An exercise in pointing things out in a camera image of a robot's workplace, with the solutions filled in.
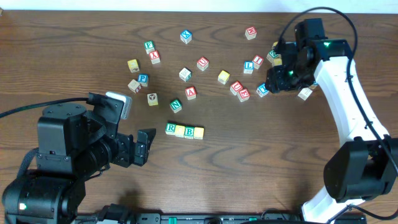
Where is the green R block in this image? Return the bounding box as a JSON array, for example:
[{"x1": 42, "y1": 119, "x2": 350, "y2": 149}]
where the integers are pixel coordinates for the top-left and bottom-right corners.
[{"x1": 165, "y1": 123, "x2": 177, "y2": 135}]

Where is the blue T block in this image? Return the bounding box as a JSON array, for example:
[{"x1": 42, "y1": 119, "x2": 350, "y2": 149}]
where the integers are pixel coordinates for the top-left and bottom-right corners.
[{"x1": 256, "y1": 83, "x2": 269, "y2": 98}]

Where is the yellow block O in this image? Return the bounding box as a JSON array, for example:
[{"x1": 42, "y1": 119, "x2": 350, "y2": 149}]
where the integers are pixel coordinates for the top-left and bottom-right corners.
[{"x1": 175, "y1": 125, "x2": 185, "y2": 138}]

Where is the green B block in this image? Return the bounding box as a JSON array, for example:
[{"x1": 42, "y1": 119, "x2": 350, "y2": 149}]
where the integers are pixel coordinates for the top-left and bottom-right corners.
[{"x1": 184, "y1": 126, "x2": 195, "y2": 139}]

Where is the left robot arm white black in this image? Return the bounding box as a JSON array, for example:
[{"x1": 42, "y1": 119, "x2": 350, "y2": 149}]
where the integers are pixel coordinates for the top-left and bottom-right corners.
[{"x1": 2, "y1": 100, "x2": 156, "y2": 223}]

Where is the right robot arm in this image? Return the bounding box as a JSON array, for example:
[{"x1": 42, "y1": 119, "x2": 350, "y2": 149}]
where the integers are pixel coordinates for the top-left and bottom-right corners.
[{"x1": 266, "y1": 19, "x2": 397, "y2": 223}]

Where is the yellow block by Z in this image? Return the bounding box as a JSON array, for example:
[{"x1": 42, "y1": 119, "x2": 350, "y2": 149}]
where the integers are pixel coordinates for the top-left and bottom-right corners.
[{"x1": 272, "y1": 58, "x2": 282, "y2": 67}]

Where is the white blank block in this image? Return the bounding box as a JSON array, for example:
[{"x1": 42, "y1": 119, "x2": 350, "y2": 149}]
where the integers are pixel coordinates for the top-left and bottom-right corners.
[{"x1": 298, "y1": 88, "x2": 313, "y2": 101}]

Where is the green Z block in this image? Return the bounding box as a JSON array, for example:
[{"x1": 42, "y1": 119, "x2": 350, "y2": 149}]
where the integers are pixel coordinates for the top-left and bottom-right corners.
[{"x1": 267, "y1": 50, "x2": 280, "y2": 63}]

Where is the blue D block right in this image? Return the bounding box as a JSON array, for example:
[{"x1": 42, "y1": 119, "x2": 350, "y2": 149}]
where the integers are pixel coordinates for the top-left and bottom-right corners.
[{"x1": 309, "y1": 82, "x2": 318, "y2": 90}]

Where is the red I block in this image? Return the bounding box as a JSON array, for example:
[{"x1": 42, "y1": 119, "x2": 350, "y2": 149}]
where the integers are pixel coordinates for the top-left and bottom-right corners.
[{"x1": 252, "y1": 55, "x2": 264, "y2": 69}]

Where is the yellow picture block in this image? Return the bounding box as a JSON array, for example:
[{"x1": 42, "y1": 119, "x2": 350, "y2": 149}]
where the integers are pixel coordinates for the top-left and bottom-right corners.
[{"x1": 147, "y1": 93, "x2": 159, "y2": 106}]

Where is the blue L block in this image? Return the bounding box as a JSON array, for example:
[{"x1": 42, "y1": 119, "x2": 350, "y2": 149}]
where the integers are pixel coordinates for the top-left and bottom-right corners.
[{"x1": 244, "y1": 61, "x2": 254, "y2": 74}]

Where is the green N block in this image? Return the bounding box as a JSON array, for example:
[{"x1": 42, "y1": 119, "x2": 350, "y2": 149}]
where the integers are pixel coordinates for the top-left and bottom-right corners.
[{"x1": 170, "y1": 99, "x2": 182, "y2": 113}]

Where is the red U block lower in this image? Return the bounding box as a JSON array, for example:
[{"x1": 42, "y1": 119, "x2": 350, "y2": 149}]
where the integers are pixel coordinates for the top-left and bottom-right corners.
[{"x1": 230, "y1": 81, "x2": 243, "y2": 95}]

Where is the red u block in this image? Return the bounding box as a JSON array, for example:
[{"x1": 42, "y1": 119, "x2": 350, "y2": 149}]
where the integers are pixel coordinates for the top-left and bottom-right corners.
[
  {"x1": 230, "y1": 81, "x2": 243, "y2": 95},
  {"x1": 197, "y1": 57, "x2": 209, "y2": 72}
]

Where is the beige red block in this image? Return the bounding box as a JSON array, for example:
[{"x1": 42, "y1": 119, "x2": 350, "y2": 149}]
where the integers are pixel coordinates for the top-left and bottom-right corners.
[{"x1": 127, "y1": 80, "x2": 142, "y2": 93}]

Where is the blue P block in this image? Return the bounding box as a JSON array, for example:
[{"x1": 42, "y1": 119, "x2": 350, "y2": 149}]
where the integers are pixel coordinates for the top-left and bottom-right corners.
[{"x1": 137, "y1": 73, "x2": 149, "y2": 87}]

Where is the red block top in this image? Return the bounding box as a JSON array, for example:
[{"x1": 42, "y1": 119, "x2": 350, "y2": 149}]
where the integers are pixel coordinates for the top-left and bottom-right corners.
[{"x1": 245, "y1": 26, "x2": 257, "y2": 40}]

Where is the red A block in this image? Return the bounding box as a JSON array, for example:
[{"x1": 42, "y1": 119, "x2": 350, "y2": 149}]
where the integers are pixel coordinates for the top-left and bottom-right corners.
[{"x1": 185, "y1": 86, "x2": 197, "y2": 100}]

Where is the white grey picture block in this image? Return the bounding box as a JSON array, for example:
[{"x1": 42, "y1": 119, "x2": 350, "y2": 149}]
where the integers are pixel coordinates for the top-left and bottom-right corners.
[{"x1": 179, "y1": 67, "x2": 192, "y2": 82}]

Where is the red U block upper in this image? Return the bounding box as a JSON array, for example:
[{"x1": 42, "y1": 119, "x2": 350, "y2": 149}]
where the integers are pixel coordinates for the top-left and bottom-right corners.
[{"x1": 197, "y1": 57, "x2": 209, "y2": 72}]

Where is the green F block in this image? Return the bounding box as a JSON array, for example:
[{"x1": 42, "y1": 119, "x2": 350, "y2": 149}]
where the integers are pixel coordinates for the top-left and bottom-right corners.
[{"x1": 144, "y1": 40, "x2": 155, "y2": 54}]

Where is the blue X block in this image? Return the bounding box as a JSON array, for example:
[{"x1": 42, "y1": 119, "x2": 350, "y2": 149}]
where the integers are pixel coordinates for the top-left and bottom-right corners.
[{"x1": 180, "y1": 30, "x2": 192, "y2": 44}]

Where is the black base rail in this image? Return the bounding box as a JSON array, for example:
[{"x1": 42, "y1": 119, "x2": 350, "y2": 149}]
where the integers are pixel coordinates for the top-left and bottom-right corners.
[{"x1": 74, "y1": 212, "x2": 368, "y2": 224}]

